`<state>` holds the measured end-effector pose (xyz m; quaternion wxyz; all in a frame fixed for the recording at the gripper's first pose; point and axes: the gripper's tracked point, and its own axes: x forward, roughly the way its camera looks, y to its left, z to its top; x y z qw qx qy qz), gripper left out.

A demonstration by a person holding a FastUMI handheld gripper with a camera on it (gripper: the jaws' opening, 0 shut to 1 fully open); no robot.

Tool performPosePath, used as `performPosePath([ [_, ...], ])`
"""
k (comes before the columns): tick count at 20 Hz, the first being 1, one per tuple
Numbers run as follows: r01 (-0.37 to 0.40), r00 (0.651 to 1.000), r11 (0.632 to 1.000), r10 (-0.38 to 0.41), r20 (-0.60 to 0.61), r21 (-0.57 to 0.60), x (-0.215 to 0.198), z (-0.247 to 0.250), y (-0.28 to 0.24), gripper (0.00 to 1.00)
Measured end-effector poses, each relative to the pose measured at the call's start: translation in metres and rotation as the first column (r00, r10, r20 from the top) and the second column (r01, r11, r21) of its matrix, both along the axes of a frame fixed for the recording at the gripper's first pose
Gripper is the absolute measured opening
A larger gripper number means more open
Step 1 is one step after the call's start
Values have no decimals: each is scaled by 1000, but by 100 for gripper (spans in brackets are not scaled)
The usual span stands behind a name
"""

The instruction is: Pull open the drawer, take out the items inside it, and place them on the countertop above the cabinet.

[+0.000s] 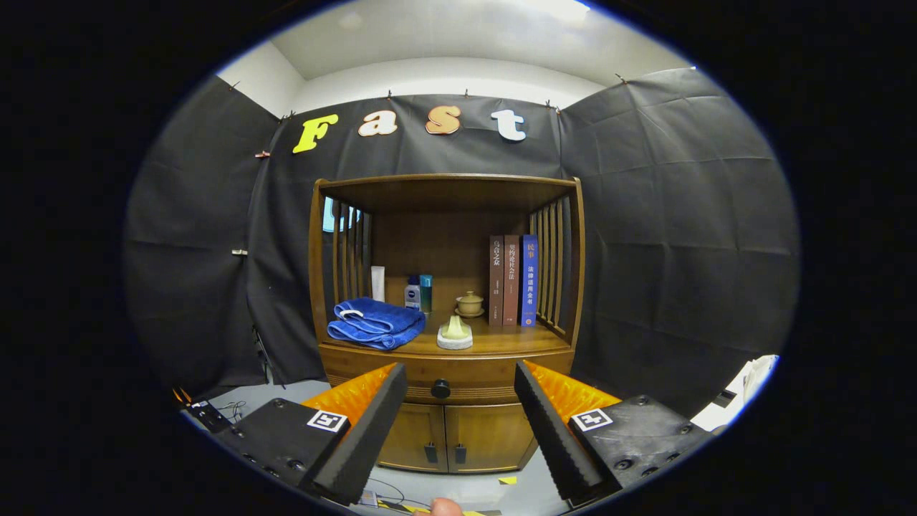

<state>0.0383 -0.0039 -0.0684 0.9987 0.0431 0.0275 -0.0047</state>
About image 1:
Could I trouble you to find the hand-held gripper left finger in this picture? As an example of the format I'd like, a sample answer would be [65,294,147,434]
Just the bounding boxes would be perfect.
[215,362,409,506]

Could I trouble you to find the black backdrop cloth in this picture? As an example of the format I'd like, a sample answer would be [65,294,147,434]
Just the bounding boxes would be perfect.
[122,68,800,416]

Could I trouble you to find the blue book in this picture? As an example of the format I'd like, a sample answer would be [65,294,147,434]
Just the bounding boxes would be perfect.
[520,234,539,328]

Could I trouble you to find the wooden cabinet door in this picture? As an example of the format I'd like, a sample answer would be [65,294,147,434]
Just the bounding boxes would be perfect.
[444,403,538,475]
[378,403,446,474]

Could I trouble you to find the black device on floor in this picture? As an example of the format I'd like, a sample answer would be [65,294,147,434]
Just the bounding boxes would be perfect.
[176,391,234,434]

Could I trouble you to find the pale green item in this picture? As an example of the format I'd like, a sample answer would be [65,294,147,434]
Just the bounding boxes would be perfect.
[436,315,474,350]

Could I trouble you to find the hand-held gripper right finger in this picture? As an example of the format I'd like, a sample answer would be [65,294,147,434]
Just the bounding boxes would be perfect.
[513,358,717,506]

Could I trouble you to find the wooden countertop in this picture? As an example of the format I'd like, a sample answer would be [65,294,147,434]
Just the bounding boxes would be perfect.
[319,308,574,359]

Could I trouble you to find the dark brown book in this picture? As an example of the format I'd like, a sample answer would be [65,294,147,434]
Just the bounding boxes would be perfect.
[489,235,506,327]

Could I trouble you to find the white papers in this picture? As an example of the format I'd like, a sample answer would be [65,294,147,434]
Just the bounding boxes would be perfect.
[691,355,780,433]

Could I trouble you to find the reddish brown book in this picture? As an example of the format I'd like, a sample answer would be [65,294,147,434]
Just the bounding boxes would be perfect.
[503,235,521,328]

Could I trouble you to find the wooden drawer with black knob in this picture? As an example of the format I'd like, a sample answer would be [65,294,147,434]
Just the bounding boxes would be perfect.
[319,348,576,404]

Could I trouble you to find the blue folded towel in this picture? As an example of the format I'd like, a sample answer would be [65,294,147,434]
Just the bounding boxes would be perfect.
[327,297,427,351]

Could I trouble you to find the brown wooden cabinet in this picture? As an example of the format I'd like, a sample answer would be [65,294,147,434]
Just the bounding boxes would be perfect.
[308,173,587,475]

